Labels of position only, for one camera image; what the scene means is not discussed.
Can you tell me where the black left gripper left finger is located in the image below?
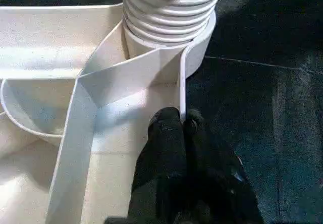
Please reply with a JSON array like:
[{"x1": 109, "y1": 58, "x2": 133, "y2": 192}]
[{"x1": 128, "y1": 107, "x2": 186, "y2": 224}]

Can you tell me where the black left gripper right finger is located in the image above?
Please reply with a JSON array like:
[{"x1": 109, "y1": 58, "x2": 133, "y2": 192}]
[{"x1": 181, "y1": 109, "x2": 264, "y2": 224}]

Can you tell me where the white plastic table leg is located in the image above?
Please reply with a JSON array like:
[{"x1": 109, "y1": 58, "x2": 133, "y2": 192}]
[{"x1": 123, "y1": 0, "x2": 226, "y2": 47}]

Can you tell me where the white plastic table top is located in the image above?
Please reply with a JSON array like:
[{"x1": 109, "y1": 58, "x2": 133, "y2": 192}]
[{"x1": 0, "y1": 3, "x2": 217, "y2": 224}]

